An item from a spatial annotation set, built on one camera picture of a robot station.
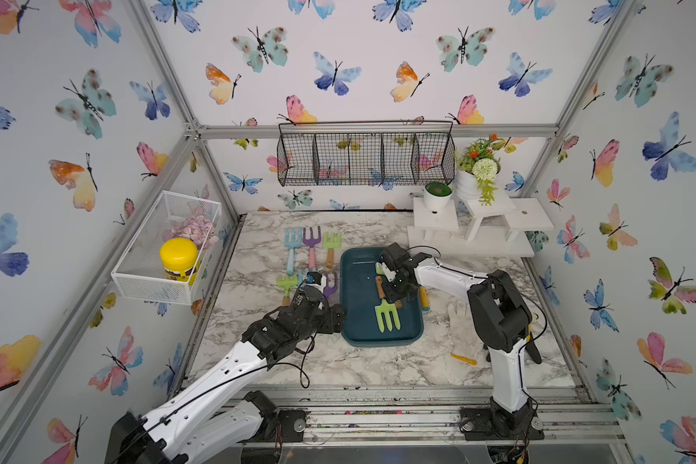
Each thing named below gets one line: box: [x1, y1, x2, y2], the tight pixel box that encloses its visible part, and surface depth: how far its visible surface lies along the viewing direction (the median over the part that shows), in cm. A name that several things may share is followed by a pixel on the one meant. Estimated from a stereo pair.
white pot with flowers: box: [455, 133, 506, 206], surface depth 86 cm
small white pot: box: [423, 181, 454, 211], surface depth 98 cm
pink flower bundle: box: [172, 215, 220, 249], surface depth 71 cm
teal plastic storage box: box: [340, 247, 425, 348], surface depth 95 cm
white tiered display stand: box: [406, 194, 554, 259], surface depth 110 cm
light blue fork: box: [283, 227, 303, 276], surface depth 117 cm
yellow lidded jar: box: [159, 237, 199, 282], surface depth 66 cm
